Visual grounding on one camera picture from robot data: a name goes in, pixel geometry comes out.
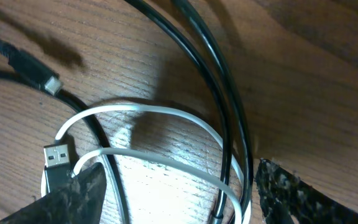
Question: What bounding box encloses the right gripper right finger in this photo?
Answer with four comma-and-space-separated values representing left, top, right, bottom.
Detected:
255, 159, 358, 224

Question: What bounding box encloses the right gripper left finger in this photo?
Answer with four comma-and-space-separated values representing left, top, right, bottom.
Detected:
0, 162, 107, 224

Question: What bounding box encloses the white usb cable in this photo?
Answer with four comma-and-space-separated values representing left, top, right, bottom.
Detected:
40, 104, 252, 224

